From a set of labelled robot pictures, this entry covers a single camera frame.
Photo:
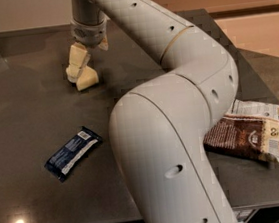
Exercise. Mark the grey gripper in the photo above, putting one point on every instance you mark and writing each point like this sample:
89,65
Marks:
89,34

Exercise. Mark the yellow sponge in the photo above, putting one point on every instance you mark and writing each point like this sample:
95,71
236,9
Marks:
86,78

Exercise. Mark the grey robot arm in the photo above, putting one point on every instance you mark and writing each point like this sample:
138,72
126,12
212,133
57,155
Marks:
156,130

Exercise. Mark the brown chip bag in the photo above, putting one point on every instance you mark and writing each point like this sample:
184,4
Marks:
248,130

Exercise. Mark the blue snack bar wrapper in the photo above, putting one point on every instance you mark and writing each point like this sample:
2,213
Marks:
64,160

